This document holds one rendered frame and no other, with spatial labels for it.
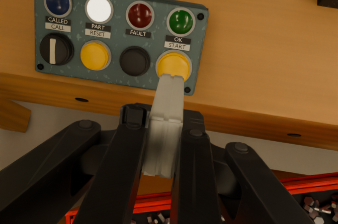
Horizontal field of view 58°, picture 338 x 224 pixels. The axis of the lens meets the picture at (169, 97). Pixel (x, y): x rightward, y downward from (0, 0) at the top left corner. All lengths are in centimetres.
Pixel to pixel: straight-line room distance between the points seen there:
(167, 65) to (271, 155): 104
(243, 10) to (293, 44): 6
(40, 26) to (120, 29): 7
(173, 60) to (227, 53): 7
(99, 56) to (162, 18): 6
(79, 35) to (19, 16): 9
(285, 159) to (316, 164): 12
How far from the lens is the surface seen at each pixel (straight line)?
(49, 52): 28
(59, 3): 28
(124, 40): 27
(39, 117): 129
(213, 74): 30
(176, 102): 15
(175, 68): 26
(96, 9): 27
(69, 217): 28
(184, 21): 26
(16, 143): 130
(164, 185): 38
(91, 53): 27
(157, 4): 27
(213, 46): 32
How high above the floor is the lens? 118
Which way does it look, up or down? 76 degrees down
